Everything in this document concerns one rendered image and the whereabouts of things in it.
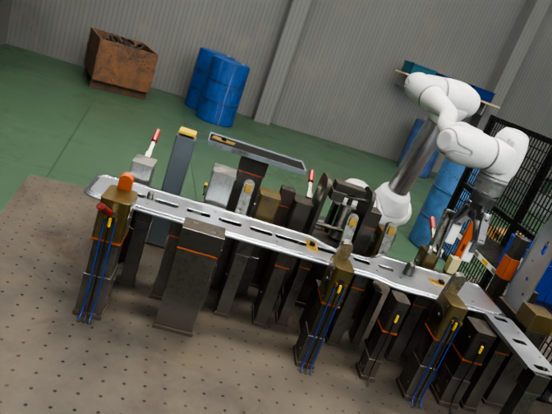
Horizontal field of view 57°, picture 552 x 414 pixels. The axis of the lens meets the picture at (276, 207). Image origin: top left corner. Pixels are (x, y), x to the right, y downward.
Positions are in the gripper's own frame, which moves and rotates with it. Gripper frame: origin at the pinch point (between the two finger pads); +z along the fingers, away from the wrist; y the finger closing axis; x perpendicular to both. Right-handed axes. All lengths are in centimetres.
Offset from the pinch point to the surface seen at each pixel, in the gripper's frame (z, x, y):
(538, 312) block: 7.4, 25.4, 15.4
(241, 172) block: 6, -73, -30
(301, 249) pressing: 14, -51, 5
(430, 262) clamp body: 11.8, 0.4, -12.7
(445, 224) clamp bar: -2.6, 0.5, -15.2
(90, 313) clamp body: 42, -105, 24
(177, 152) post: 6, -97, -30
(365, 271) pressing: 13.6, -29.5, 8.1
